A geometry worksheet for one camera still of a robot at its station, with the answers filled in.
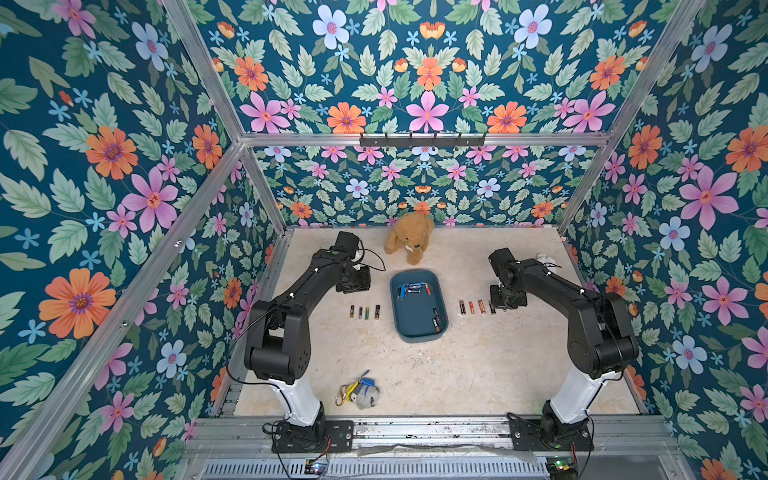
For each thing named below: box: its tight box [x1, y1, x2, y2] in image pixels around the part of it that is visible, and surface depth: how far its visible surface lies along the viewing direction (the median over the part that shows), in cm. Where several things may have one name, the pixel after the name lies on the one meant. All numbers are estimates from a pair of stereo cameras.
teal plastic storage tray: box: [390, 269, 449, 343], surface depth 100 cm
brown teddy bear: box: [384, 212, 435, 266], surface depth 98 cm
